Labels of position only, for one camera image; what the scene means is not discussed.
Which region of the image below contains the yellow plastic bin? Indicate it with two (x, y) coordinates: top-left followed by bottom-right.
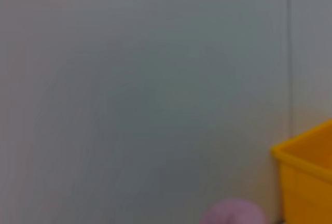
(271, 119), (332, 224)

